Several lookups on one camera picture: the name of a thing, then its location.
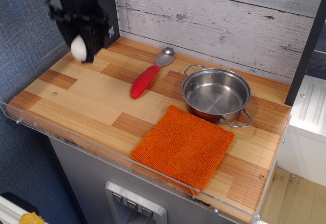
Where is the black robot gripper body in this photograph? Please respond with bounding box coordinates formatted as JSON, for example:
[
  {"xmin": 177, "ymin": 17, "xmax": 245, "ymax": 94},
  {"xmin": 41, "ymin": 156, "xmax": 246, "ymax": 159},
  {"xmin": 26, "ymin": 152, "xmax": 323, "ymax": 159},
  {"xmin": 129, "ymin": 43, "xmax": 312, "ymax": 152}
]
[{"xmin": 46, "ymin": 0, "xmax": 107, "ymax": 30}]

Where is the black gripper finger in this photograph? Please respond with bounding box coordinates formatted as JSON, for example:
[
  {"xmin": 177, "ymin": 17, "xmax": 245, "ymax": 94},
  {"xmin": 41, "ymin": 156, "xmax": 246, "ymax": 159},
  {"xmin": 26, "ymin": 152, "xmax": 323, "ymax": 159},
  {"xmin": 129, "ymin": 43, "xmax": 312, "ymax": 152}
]
[
  {"xmin": 56, "ymin": 20, "xmax": 80, "ymax": 46},
  {"xmin": 79, "ymin": 25, "xmax": 104, "ymax": 62}
]

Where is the white egg with black band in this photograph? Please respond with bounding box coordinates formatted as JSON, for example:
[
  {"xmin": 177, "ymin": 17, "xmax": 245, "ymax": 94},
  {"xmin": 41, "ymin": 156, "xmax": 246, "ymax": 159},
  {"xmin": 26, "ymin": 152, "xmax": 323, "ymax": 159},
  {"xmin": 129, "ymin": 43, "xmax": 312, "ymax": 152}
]
[{"xmin": 70, "ymin": 35, "xmax": 87, "ymax": 62}]

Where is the small steel pot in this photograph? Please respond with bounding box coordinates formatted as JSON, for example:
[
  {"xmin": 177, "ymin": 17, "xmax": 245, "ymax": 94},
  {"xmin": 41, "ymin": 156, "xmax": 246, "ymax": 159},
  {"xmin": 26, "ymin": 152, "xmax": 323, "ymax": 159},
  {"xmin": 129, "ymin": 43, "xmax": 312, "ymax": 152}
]
[{"xmin": 181, "ymin": 64, "xmax": 252, "ymax": 128}]

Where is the orange knitted cloth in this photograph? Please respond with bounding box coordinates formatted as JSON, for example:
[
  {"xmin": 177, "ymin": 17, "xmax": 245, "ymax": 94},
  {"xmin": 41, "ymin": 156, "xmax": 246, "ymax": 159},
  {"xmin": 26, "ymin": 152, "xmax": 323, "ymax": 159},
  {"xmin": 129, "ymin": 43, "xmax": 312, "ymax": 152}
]
[{"xmin": 131, "ymin": 105, "xmax": 235, "ymax": 190}]

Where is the grey cabinet with button panel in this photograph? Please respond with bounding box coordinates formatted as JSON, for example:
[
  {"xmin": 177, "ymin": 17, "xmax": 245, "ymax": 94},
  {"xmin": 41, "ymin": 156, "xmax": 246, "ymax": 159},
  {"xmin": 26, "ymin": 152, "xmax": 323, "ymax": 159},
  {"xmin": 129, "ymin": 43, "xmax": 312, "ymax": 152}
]
[{"xmin": 50, "ymin": 138, "xmax": 230, "ymax": 223}]

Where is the black and yellow object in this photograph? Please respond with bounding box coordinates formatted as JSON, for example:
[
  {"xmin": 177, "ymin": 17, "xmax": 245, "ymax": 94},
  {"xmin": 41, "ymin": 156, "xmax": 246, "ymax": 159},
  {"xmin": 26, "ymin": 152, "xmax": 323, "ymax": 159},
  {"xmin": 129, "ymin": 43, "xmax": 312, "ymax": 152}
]
[{"xmin": 1, "ymin": 192, "xmax": 46, "ymax": 223}]

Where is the white appliance at right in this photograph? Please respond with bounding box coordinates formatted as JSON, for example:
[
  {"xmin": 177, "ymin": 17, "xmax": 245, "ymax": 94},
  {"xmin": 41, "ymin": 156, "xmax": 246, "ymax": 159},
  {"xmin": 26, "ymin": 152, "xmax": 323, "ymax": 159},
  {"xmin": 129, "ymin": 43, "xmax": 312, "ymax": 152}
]
[{"xmin": 277, "ymin": 75, "xmax": 325, "ymax": 186}]

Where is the dark left frame post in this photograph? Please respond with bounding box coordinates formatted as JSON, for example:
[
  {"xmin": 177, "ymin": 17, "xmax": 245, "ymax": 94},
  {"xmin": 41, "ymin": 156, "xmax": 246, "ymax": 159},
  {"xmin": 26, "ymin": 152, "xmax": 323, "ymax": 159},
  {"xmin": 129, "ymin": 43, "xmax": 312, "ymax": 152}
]
[{"xmin": 98, "ymin": 0, "xmax": 120, "ymax": 48}]

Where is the dark frame post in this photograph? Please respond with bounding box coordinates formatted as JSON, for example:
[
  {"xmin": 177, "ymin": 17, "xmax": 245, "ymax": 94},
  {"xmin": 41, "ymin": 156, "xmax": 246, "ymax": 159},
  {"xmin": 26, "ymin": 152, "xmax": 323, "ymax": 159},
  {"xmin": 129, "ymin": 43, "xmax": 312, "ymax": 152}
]
[
  {"xmin": 285, "ymin": 0, "xmax": 325, "ymax": 106},
  {"xmin": 98, "ymin": 0, "xmax": 120, "ymax": 48}
]

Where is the spoon with red handle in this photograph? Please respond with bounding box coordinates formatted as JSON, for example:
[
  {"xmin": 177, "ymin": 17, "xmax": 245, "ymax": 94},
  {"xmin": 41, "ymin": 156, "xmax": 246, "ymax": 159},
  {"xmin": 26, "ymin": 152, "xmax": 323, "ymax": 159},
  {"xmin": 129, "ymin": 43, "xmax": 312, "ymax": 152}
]
[{"xmin": 130, "ymin": 46, "xmax": 175, "ymax": 99}]

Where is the dark right frame post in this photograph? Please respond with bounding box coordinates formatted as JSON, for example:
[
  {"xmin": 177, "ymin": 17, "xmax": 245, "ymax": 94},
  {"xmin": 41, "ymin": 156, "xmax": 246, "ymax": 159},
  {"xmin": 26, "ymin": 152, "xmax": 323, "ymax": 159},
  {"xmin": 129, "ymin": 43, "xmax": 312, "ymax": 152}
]
[{"xmin": 285, "ymin": 0, "xmax": 325, "ymax": 106}]

